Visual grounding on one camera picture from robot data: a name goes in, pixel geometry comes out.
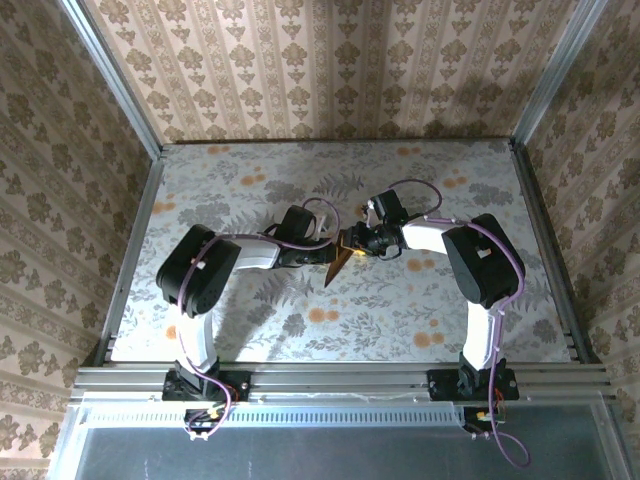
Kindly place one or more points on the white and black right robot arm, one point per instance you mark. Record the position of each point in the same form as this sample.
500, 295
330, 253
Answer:
480, 260

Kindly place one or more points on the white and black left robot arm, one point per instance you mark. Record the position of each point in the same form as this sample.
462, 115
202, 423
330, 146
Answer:
197, 270

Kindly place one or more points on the grey metal panel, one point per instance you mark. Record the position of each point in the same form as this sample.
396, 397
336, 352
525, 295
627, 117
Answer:
325, 455

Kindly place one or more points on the aluminium frame rail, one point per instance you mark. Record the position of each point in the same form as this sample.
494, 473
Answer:
340, 380

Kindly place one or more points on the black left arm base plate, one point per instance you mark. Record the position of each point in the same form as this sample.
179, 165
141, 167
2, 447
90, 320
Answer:
235, 385

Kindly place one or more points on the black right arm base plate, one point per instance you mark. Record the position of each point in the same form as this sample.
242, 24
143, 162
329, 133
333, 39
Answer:
442, 385

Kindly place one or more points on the aluminium table side rail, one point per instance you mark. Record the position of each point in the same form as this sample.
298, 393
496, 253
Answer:
131, 260
555, 260

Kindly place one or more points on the aluminium corner post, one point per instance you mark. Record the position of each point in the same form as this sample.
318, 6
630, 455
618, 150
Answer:
117, 85
555, 75

